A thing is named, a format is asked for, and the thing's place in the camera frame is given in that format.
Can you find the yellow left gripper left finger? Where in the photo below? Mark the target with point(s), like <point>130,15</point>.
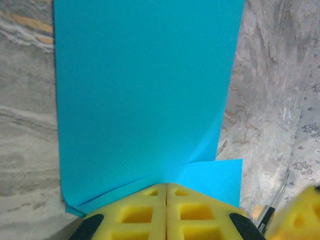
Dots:
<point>140,225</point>

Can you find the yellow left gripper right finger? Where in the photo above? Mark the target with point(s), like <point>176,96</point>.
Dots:
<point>200,225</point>

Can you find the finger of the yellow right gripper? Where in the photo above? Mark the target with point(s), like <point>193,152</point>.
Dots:
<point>267,219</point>
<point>300,217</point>

